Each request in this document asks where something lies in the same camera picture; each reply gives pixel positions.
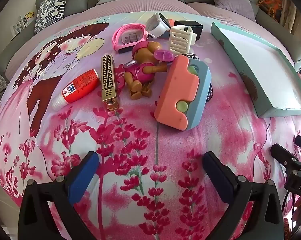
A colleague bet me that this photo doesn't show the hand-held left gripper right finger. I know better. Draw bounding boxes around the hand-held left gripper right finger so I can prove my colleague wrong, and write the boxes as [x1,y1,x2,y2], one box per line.
[202,151,284,240]

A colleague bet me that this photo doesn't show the black and white patterned pillow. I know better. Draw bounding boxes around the black and white patterned pillow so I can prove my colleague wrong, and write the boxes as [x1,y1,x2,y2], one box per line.
[34,0,70,35]

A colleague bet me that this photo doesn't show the orange decoration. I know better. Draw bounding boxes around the orange decoration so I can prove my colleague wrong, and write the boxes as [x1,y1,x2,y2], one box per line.
[257,0,283,23]

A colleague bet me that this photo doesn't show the red glue bottle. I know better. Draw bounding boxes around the red glue bottle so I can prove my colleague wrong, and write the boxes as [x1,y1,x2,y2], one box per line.
[51,69,101,110]

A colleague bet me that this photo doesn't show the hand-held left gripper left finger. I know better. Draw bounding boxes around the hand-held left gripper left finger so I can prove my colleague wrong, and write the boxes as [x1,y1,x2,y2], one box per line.
[18,151,100,240]

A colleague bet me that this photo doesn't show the gold patterned case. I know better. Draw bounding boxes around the gold patterned case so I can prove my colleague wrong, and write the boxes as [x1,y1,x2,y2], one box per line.
[101,54,121,110]

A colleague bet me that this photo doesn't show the white hair claw clip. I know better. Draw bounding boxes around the white hair claw clip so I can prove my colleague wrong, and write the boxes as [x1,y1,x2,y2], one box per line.
[168,24,198,55]

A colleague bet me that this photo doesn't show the teal box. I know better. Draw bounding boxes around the teal box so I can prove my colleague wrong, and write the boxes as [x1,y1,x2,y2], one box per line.
[210,21,301,118]

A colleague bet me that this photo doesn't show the white smartwatch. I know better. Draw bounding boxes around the white smartwatch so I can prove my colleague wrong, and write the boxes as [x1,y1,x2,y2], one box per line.
[147,12,171,39]

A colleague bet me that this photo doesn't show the pink smartwatch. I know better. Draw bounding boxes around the pink smartwatch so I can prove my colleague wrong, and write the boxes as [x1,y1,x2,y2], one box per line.
[112,23,153,54]

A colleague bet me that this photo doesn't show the pink and blue toy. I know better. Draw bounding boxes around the pink and blue toy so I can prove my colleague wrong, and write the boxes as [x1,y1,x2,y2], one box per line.
[154,54,212,132]

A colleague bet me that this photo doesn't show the printed blanket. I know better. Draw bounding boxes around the printed blanket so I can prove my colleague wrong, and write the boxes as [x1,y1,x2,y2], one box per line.
[0,11,301,240]

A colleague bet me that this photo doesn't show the toy dog figure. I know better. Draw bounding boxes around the toy dog figure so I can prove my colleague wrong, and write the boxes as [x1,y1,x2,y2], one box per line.
[123,41,169,100]

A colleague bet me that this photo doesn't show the books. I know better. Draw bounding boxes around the books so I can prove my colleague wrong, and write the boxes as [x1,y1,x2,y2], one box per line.
[11,11,36,34]

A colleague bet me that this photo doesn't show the black charger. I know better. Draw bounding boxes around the black charger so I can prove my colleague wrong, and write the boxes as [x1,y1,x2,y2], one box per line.
[174,20,203,37]

